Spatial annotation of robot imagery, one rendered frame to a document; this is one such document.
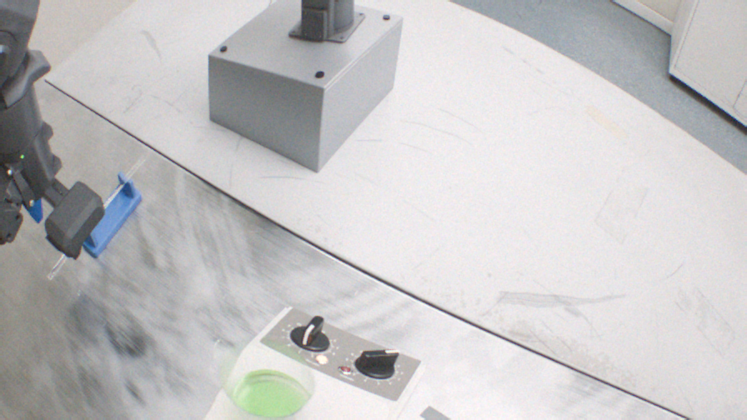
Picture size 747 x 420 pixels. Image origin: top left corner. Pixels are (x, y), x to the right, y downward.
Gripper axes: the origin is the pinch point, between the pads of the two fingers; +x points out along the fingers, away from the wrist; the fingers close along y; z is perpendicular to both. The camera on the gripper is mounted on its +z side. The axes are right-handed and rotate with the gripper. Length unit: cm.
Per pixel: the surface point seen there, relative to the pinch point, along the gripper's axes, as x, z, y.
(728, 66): 66, -234, 105
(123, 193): 9.3, -12.1, -0.8
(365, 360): 3.5, -8.1, 31.6
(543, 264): 10, -29, 41
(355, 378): 4.0, -6.4, 31.8
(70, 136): 10.5, -14.7, -17.1
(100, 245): 9.4, -4.9, 1.2
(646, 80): 97, -225, 66
